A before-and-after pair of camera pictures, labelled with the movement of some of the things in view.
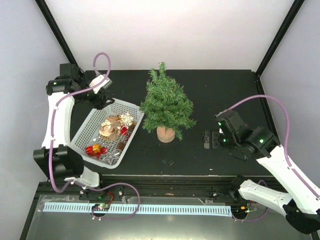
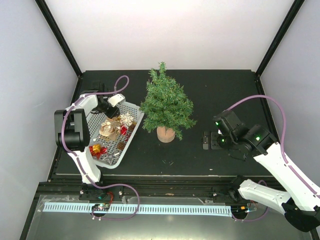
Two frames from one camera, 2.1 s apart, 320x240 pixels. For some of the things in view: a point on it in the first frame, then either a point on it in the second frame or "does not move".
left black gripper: (98, 102) to (112, 114)
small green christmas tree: (166, 108) does not move
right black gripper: (207, 139) does not move
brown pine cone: (121, 145) does not move
